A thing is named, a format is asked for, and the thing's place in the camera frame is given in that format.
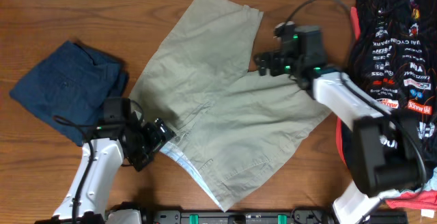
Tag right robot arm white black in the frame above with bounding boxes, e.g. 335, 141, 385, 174
254, 51, 427, 223

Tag black printed cycling jersey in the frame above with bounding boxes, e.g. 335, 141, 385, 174
348, 0, 436, 170

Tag left black cable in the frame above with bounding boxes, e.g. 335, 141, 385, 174
51, 99, 146, 224

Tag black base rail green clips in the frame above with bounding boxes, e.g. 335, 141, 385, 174
105, 201, 409, 224

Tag folded navy blue shorts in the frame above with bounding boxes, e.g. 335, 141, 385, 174
10, 41, 129, 146

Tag khaki beige shorts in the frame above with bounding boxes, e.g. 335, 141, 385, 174
130, 0, 330, 211

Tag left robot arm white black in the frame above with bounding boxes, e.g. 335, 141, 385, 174
36, 118, 175, 224

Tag light blue garment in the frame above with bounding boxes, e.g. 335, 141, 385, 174
401, 167, 437, 194

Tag black cable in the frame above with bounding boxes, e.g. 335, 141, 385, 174
51, 99, 146, 224
284, 0, 427, 224

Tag red garment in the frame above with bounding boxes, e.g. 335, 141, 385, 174
335, 7, 436, 210

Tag right black cable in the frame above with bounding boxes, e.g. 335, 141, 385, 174
284, 0, 427, 224

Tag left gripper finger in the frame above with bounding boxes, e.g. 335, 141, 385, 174
136, 142, 164, 171
154, 118, 175, 142

